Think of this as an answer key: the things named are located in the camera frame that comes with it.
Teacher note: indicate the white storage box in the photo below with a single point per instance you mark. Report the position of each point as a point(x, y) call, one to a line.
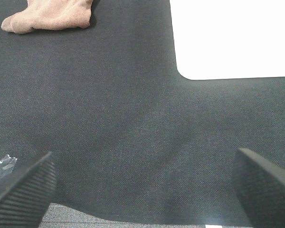
point(225, 39)

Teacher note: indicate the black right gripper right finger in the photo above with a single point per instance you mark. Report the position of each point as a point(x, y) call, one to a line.
point(260, 188)

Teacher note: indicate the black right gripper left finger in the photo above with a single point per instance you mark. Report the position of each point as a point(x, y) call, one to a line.
point(26, 193)

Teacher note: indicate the black fabric table cover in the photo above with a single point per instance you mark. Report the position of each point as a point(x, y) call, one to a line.
point(132, 139)

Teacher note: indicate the pink brown towel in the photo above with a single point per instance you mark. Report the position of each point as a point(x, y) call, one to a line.
point(49, 15)

